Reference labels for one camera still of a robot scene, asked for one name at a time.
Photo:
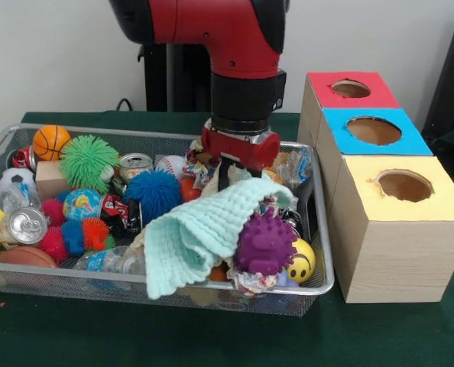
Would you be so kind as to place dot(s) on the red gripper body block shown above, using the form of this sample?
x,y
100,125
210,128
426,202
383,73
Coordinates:
x,y
246,151

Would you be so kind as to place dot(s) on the blue globe ball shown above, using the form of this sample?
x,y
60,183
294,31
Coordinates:
x,y
82,204

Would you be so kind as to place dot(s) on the silver mesh bin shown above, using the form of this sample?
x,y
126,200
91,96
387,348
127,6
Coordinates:
x,y
318,275

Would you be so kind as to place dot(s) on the red drink can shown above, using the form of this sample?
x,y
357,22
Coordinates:
x,y
23,157

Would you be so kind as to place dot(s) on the silver drink can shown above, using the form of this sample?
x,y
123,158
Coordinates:
x,y
135,166

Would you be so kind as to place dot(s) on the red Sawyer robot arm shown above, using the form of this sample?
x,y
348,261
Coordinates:
x,y
234,46

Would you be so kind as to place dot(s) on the brown football toy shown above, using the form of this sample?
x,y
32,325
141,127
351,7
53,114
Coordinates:
x,y
24,257

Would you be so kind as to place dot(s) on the black white soccer ball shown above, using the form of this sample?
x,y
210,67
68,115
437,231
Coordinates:
x,y
17,176

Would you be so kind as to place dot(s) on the wooden three-hole box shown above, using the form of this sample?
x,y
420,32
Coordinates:
x,y
403,260

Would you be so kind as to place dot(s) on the crushed clear plastic bottle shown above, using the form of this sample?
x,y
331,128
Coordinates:
x,y
108,260
17,197

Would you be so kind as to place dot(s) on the small red ball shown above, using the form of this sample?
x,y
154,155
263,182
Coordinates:
x,y
189,190

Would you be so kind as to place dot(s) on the multicolour spiky caterpillar toy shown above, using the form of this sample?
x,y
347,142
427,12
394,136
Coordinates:
x,y
70,235

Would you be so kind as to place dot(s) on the crumpled printed snack wrapper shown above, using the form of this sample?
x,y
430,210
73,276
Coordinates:
x,y
253,283

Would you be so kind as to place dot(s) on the dark green tablecloth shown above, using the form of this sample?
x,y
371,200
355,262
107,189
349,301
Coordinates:
x,y
211,340

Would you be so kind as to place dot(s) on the crushed red black can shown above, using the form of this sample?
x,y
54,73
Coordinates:
x,y
120,212

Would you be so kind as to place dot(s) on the purple spiky ball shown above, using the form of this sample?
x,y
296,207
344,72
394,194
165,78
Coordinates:
x,y
267,244

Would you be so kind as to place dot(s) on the white baseball toy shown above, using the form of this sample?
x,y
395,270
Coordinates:
x,y
171,166

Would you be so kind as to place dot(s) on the colourful dotted crumpled wrapper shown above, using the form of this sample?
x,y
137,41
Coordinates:
x,y
198,162

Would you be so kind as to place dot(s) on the silver pull-tab can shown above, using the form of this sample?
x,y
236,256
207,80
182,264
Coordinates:
x,y
24,225

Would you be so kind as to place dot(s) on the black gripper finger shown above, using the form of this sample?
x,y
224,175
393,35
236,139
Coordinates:
x,y
224,176

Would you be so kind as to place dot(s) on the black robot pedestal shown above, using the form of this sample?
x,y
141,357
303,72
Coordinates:
x,y
185,76

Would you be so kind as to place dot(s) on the blue spiky ball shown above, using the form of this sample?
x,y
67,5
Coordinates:
x,y
152,193

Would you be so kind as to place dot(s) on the orange basketball toy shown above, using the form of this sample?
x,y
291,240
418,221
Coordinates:
x,y
51,142

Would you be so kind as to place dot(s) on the yellow smiley ball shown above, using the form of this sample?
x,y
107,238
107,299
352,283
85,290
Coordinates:
x,y
303,264

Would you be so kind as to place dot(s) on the mint waffle cloth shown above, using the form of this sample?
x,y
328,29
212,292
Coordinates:
x,y
211,229

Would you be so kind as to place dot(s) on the plain wooden block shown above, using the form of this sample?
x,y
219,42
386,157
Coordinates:
x,y
49,177

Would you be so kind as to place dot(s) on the black stand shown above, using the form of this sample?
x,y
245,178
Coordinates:
x,y
452,95

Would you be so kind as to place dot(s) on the green spiky ball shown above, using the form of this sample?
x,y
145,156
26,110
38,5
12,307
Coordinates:
x,y
89,162

